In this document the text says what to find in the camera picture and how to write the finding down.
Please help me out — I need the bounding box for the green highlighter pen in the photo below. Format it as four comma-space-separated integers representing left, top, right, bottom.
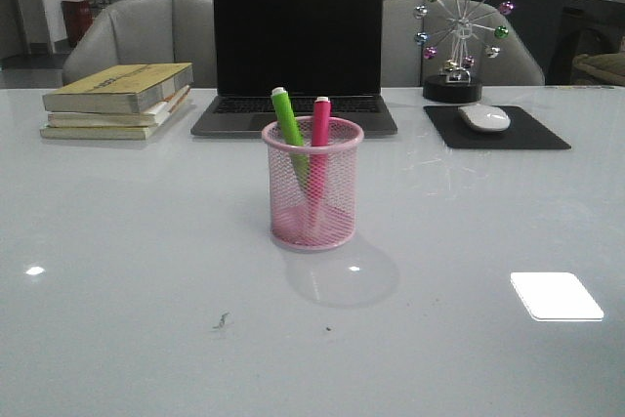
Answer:
271, 86, 313, 204

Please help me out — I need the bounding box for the pink highlighter pen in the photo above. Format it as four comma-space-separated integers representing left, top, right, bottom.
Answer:
309, 96, 331, 230

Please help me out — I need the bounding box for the pink mesh pen holder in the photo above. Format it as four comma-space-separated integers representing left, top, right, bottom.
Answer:
262, 116, 364, 251

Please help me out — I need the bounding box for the grey laptop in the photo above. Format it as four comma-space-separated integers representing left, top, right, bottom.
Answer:
191, 0, 397, 139

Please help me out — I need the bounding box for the middle book of stack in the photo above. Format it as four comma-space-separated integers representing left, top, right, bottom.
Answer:
48, 85, 190, 127

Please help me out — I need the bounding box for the book of stack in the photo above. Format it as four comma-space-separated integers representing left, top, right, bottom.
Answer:
40, 123, 163, 141
48, 85, 190, 127

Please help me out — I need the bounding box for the white computer mouse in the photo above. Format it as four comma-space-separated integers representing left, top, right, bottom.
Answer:
458, 104, 511, 133

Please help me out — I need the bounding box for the right grey chair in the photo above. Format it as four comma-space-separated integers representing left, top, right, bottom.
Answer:
381, 0, 545, 87

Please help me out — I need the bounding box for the grey chair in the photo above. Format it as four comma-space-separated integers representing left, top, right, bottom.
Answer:
62, 0, 217, 88
381, 0, 545, 87

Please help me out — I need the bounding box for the ferris wheel desk toy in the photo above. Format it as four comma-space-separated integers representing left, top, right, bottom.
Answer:
413, 0, 511, 104

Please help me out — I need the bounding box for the yellow top book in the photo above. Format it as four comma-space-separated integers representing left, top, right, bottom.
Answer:
43, 63, 193, 114

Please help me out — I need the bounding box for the left grey chair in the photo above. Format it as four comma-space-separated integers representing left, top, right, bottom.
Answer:
62, 0, 217, 88

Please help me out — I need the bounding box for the black mouse pad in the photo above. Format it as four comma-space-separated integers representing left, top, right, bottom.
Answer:
424, 104, 570, 150

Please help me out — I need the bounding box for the bottom book of stack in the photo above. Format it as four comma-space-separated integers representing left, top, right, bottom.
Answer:
40, 123, 163, 141

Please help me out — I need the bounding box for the red bin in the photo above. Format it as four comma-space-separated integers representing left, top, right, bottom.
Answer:
62, 0, 93, 47

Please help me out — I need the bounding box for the olive cushion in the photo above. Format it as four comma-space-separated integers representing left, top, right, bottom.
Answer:
572, 52, 624, 86

